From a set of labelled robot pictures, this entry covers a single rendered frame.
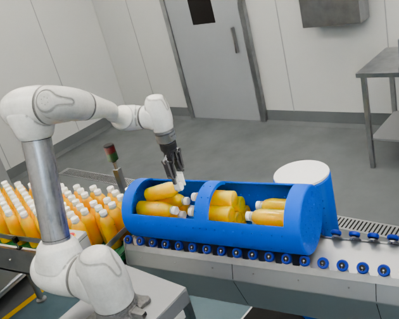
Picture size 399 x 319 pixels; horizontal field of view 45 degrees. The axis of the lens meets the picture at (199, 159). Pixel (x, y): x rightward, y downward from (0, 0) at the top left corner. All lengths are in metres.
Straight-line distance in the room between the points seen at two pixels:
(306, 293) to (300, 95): 3.86
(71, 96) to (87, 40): 5.76
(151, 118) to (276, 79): 3.83
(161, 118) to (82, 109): 0.50
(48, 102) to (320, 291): 1.25
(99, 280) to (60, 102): 0.59
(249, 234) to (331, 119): 3.75
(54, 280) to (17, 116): 0.58
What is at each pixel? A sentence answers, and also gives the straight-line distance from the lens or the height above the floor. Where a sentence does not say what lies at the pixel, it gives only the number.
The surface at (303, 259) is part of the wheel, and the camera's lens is 2.00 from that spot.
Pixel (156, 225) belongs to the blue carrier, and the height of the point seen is 1.10.
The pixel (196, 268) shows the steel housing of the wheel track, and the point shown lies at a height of 0.87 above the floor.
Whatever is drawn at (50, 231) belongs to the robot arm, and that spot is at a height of 1.41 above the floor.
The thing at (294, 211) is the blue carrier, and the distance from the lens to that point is 1.88.
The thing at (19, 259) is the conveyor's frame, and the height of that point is 0.83.
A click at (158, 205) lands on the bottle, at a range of 2.24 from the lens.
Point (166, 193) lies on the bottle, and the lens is 2.23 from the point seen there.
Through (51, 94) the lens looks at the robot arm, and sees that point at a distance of 1.57.
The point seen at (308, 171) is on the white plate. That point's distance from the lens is 2.48.
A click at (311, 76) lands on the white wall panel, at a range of 5.53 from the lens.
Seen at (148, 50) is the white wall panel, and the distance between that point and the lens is 6.92.
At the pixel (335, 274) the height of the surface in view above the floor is 0.92.
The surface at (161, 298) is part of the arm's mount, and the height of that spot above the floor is 1.07.
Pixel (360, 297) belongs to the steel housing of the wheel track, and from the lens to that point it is 2.00.
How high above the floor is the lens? 2.19
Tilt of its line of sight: 24 degrees down
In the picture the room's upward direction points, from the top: 15 degrees counter-clockwise
